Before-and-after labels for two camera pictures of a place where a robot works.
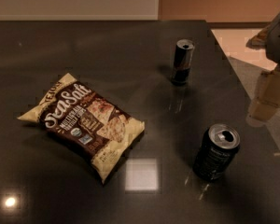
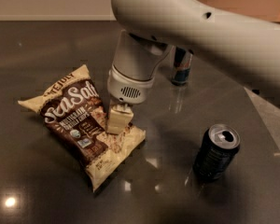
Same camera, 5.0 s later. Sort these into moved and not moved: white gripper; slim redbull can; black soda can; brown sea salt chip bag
Moved: white gripper; brown sea salt chip bag
Not moved: black soda can; slim redbull can
